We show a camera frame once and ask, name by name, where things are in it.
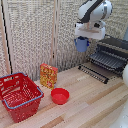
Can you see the blue plastic mug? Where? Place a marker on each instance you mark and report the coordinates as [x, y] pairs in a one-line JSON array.
[[82, 45]]

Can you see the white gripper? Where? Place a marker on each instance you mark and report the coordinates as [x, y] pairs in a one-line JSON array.
[[90, 31]]

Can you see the black dish rack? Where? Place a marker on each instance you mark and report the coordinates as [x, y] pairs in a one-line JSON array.
[[118, 45]]

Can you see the red plastic bowl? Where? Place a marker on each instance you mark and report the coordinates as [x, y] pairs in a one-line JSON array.
[[60, 96]]

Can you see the black oven door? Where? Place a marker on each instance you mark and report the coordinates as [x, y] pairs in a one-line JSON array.
[[94, 74]]

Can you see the red yellow snack box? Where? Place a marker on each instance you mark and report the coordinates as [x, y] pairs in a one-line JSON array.
[[48, 76]]

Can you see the red plastic shopping basket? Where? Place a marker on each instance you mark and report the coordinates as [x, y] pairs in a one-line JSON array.
[[20, 96]]

